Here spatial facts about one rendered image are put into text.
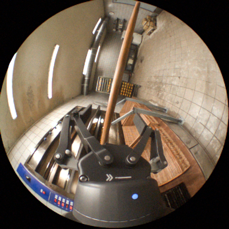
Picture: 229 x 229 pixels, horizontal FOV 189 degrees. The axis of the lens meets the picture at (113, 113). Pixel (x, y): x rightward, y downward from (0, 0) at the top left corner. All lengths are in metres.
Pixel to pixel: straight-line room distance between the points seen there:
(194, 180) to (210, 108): 0.86
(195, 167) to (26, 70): 2.16
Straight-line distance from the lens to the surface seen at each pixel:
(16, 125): 1.52
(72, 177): 0.66
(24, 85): 1.49
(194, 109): 1.30
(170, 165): 0.77
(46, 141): 1.20
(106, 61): 5.48
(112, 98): 0.24
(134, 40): 5.35
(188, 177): 0.72
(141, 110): 0.71
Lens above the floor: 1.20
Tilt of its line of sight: 6 degrees down
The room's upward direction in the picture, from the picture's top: 80 degrees counter-clockwise
